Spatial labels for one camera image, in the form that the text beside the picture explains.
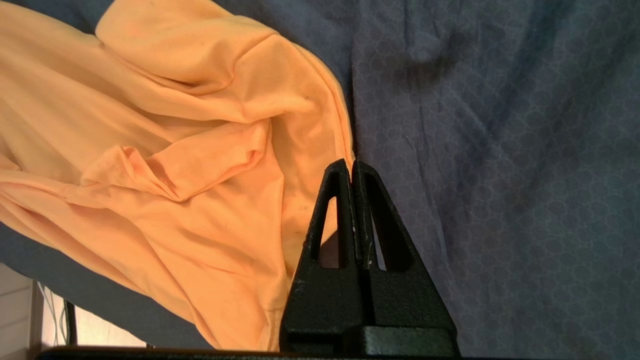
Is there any thin white cable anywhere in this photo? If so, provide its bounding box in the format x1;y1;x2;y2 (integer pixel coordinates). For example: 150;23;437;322
39;282;67;346

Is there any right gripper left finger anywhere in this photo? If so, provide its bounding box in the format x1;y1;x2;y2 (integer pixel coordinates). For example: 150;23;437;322
280;159;362;351

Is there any yellow t-shirt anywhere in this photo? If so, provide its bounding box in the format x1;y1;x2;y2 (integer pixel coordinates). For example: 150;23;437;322
0;0;356;351

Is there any blue bed sheet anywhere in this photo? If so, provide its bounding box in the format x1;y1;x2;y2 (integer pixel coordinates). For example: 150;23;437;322
0;0;640;360

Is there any black floor cable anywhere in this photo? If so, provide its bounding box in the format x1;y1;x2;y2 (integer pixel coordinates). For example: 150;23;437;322
65;300;79;347

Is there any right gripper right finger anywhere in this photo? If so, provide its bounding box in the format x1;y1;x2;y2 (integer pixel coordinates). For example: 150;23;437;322
350;158;460;357

